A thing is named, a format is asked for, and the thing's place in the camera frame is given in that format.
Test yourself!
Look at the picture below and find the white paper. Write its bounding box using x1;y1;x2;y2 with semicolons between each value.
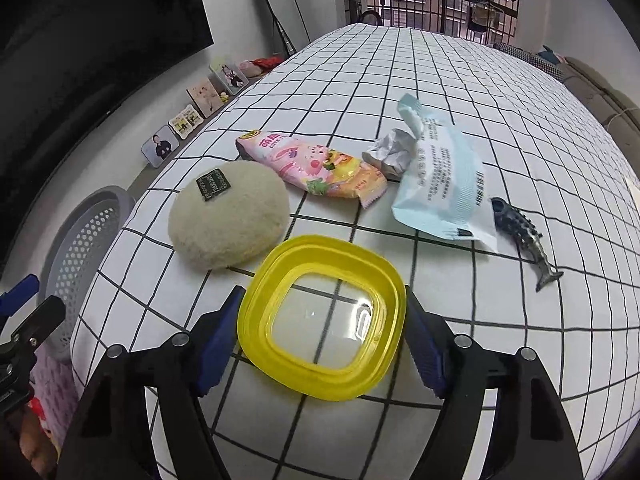
362;128;416;181

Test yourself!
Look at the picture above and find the pink snack packet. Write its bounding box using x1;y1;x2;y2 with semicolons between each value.
235;130;387;208

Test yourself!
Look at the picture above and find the person's left hand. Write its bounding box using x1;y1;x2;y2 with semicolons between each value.
20;406;58;478

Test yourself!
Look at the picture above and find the grey perforated laundry basket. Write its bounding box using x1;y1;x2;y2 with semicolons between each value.
38;185;134;364

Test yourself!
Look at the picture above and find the black fish bone hair clip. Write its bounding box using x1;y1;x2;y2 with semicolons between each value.
491;197;563;292

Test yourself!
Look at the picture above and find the beige plush round cushion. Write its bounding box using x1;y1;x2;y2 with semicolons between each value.
167;160;290;270

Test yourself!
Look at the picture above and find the yellow plastic container lid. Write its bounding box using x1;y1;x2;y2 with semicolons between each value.
236;235;407;402

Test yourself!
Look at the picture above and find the light blue wipes packet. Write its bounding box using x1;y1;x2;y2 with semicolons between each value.
392;93;497;252

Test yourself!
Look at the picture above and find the white checkered bed sheet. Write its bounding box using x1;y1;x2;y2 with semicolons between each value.
70;24;639;479

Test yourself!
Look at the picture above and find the red cloth item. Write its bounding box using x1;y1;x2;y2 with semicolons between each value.
252;55;283;73

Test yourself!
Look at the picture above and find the olive green sofa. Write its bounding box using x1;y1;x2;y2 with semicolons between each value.
558;58;639;132

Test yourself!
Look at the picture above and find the leaning standing mirror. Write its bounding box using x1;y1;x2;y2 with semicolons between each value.
266;0;311;55

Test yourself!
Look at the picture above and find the black floor fan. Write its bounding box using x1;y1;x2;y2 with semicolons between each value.
358;10;383;26

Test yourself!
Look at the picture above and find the photo frame man in suit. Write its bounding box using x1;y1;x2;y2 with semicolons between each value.
141;125;179;168

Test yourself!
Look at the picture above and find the yellow cartoon photo frame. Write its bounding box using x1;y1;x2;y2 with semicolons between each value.
169;105;204;140

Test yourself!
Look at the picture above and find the black wall television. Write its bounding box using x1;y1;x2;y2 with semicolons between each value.
1;0;213;258

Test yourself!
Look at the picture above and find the pink portrait photo frame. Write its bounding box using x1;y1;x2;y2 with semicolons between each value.
186;77;224;118

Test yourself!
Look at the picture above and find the tilted character photo frame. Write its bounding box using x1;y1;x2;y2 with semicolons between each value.
209;56;248;96

